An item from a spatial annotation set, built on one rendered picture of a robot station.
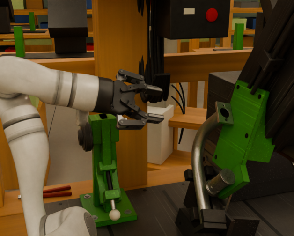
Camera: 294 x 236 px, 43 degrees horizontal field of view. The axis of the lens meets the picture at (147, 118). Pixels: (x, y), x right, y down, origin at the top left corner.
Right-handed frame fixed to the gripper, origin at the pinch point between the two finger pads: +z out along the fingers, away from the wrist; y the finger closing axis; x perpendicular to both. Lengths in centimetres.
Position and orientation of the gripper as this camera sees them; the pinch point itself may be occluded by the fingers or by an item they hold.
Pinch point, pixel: (156, 104)
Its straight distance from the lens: 82.4
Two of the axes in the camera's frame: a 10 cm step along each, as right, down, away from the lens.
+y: -0.4, -8.8, 4.7
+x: -3.8, 4.4, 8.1
